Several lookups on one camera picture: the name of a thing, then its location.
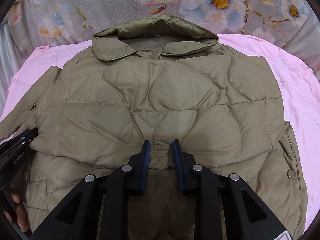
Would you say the olive quilted puffer jacket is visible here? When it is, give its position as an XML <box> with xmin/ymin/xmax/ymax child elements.
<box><xmin>1</xmin><ymin>15</ymin><xmax>308</xmax><ymax>239</ymax></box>

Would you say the person's left hand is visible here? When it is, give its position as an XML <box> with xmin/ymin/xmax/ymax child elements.
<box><xmin>2</xmin><ymin>183</ymin><xmax>30</xmax><ymax>233</ymax></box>

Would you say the grey satin curtain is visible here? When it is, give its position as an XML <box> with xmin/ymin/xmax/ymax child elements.
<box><xmin>0</xmin><ymin>22</ymin><xmax>25</xmax><ymax>114</ymax></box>

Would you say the grey floral blanket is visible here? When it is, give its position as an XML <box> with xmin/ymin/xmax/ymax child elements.
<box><xmin>2</xmin><ymin>0</ymin><xmax>319</xmax><ymax>76</ymax></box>

